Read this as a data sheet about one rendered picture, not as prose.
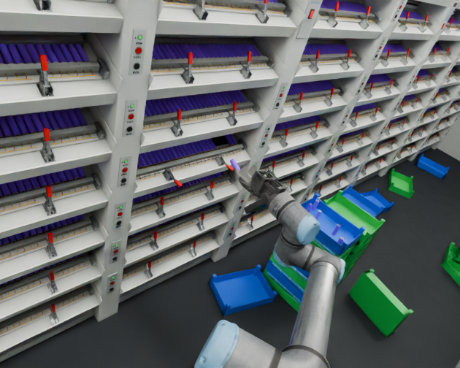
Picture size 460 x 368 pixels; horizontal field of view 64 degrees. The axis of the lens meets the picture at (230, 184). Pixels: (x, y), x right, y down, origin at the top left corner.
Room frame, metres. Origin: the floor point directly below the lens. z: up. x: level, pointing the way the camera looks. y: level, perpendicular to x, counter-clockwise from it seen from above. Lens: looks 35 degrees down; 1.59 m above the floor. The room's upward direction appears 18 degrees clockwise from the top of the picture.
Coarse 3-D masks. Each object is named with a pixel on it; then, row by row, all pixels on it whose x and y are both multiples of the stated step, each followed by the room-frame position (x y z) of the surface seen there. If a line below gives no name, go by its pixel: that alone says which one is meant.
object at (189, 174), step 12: (240, 132) 1.52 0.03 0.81; (228, 144) 1.46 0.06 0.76; (228, 156) 1.39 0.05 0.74; (240, 156) 1.43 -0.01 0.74; (252, 156) 1.46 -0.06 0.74; (180, 168) 1.19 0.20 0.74; (192, 168) 1.22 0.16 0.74; (204, 168) 1.26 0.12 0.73; (216, 168) 1.29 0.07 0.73; (144, 180) 1.05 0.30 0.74; (156, 180) 1.08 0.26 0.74; (180, 180) 1.15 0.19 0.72; (144, 192) 1.02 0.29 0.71
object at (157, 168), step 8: (240, 144) 1.47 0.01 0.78; (208, 152) 1.32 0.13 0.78; (216, 152) 1.34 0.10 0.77; (224, 152) 1.37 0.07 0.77; (176, 160) 1.19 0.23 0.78; (184, 160) 1.21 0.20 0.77; (192, 160) 1.23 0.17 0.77; (144, 168) 1.07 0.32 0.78; (152, 168) 1.09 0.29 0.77; (160, 168) 1.11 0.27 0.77; (184, 168) 1.19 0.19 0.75; (136, 176) 1.04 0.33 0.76
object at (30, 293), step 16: (80, 256) 0.92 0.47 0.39; (96, 256) 0.93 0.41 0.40; (32, 272) 0.78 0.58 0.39; (48, 272) 0.80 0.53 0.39; (64, 272) 0.84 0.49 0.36; (80, 272) 0.87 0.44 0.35; (96, 272) 0.90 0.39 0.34; (0, 288) 0.69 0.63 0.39; (16, 288) 0.72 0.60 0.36; (32, 288) 0.74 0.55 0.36; (48, 288) 0.77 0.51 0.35; (64, 288) 0.79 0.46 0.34; (0, 304) 0.65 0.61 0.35; (16, 304) 0.68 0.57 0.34; (32, 304) 0.70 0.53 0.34; (0, 320) 0.62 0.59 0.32
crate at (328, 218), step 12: (324, 204) 1.58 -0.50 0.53; (324, 216) 1.55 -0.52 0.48; (336, 216) 1.54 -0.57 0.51; (324, 228) 1.46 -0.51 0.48; (348, 228) 1.49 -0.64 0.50; (360, 228) 1.45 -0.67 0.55; (324, 240) 1.35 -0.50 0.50; (336, 240) 1.39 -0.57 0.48; (348, 240) 1.42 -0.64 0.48; (336, 252) 1.30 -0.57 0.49
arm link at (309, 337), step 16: (320, 256) 0.91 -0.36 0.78; (336, 256) 0.93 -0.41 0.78; (320, 272) 0.81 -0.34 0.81; (336, 272) 0.85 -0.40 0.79; (320, 288) 0.72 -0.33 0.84; (304, 304) 0.65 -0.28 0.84; (320, 304) 0.64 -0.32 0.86; (304, 320) 0.58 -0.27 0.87; (320, 320) 0.58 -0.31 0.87; (304, 336) 0.52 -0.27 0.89; (320, 336) 0.53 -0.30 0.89; (288, 352) 0.45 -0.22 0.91; (304, 352) 0.45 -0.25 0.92; (320, 352) 0.48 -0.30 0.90
